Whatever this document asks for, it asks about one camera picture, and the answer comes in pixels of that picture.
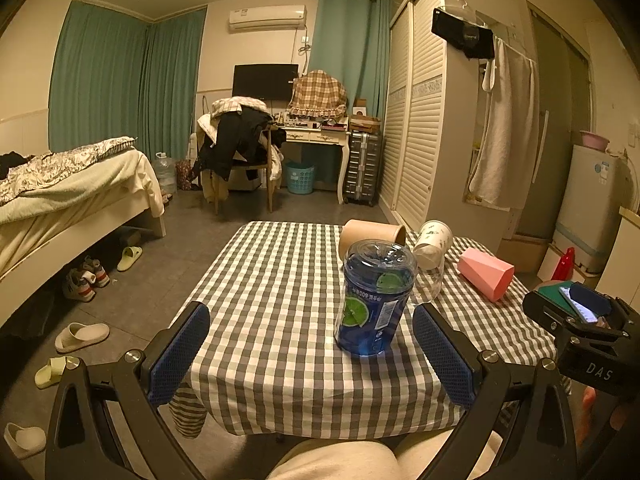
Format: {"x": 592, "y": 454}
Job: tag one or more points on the brown paper cup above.
{"x": 367, "y": 237}

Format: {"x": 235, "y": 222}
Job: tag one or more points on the plaid cloth cover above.
{"x": 317, "y": 92}

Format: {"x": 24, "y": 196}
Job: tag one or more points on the red bag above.
{"x": 185, "y": 176}

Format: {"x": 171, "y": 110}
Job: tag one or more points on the white air conditioner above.
{"x": 266, "y": 19}

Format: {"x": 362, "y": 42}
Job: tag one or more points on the white washing machine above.
{"x": 590, "y": 205}

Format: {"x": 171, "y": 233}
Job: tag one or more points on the green window curtain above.
{"x": 97, "y": 75}
{"x": 175, "y": 85}

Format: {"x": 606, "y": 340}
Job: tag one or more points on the patterned grey duvet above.
{"x": 60, "y": 165}

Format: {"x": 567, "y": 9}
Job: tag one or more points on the red plastic item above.
{"x": 564, "y": 265}

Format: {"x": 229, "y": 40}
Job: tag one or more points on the grey sneaker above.
{"x": 79, "y": 286}
{"x": 97, "y": 271}

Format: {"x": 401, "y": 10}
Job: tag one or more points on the wooden chair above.
{"x": 272, "y": 170}

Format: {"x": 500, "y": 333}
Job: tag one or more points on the beige slipper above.
{"x": 82, "y": 336}

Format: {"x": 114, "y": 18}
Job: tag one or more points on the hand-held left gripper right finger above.
{"x": 444, "y": 355}

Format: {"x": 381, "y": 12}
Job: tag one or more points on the blue laundry basket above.
{"x": 300, "y": 177}

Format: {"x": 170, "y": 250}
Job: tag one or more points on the grey checkered tablecloth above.
{"x": 280, "y": 310}

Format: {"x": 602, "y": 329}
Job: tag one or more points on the person's legs in beige pants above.
{"x": 330, "y": 460}

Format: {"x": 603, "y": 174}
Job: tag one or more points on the pink faceted cup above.
{"x": 484, "y": 272}

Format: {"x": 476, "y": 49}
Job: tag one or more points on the clear water jug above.
{"x": 164, "y": 175}

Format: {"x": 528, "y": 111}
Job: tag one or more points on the white hanging towel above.
{"x": 505, "y": 125}

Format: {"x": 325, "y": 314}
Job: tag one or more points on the teal curtain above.
{"x": 345, "y": 35}

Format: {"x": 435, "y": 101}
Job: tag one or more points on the brown box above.
{"x": 364, "y": 123}

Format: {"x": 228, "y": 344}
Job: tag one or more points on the white slipper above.
{"x": 25, "y": 440}

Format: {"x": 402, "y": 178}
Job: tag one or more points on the white dressing desk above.
{"x": 312, "y": 136}

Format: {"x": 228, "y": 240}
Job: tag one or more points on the white printed paper cup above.
{"x": 434, "y": 245}

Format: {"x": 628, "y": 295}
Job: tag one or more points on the cardboard box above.
{"x": 522, "y": 255}

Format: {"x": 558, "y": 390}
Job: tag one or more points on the pink basin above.
{"x": 593, "y": 139}

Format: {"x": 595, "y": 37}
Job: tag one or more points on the white bed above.
{"x": 75, "y": 210}

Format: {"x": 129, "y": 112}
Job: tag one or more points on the black television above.
{"x": 262, "y": 80}

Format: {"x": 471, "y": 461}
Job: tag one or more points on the blue plastic drink bottle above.
{"x": 375, "y": 305}

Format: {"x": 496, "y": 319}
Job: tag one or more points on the clear glass cup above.
{"x": 431, "y": 284}

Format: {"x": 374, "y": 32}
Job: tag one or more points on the green slipper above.
{"x": 130, "y": 258}
{"x": 55, "y": 371}

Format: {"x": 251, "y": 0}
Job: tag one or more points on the grey ribbed suitcase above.
{"x": 362, "y": 167}

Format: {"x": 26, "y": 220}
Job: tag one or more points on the black clothes pile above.
{"x": 235, "y": 135}

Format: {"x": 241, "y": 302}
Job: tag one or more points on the black hanging garment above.
{"x": 462, "y": 32}

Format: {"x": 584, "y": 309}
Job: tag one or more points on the checked cloth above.
{"x": 235, "y": 106}

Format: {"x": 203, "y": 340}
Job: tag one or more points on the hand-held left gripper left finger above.
{"x": 179, "y": 355}

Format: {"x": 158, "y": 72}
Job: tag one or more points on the white slatted wardrobe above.
{"x": 420, "y": 110}

